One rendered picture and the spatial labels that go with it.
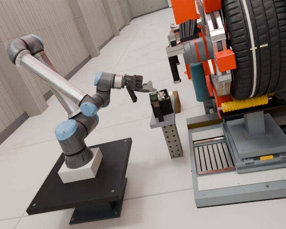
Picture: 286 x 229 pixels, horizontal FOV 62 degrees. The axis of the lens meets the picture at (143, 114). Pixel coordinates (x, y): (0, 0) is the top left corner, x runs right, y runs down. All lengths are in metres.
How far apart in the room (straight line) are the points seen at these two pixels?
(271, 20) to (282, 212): 0.98
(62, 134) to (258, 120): 1.21
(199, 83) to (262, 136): 0.52
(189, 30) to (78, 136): 0.90
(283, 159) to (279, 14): 0.83
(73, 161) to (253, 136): 1.15
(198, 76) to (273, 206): 0.87
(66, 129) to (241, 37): 1.07
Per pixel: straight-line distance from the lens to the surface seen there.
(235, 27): 1.17
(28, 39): 1.68
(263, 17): 1.20
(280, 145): 1.64
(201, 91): 1.64
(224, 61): 1.13
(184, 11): 1.90
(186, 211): 1.61
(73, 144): 1.56
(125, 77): 1.44
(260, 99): 1.49
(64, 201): 1.58
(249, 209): 1.58
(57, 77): 1.48
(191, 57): 1.42
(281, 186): 1.59
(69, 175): 1.66
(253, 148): 1.61
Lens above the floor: 1.20
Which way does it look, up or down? 25 degrees down
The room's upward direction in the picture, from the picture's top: 19 degrees counter-clockwise
